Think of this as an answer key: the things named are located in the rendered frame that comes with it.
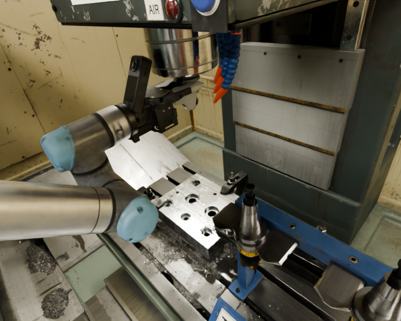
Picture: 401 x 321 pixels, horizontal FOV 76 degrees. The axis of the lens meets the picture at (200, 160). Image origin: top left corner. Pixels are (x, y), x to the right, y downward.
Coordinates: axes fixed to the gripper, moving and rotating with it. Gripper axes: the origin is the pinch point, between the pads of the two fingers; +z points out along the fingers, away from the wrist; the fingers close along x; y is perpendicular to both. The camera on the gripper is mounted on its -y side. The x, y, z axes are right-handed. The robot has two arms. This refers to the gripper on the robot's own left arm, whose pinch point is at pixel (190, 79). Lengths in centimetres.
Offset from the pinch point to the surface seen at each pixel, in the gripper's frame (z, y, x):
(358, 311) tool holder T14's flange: -17, 20, 48
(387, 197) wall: 79, 78, 38
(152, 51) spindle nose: -8.8, -9.0, -0.1
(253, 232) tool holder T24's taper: -15.7, 18.6, 29.8
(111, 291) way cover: -38, 69, -18
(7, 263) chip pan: -65, 73, -70
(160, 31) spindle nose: -8.1, -12.6, 3.0
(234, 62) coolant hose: -5.3, -7.7, 18.8
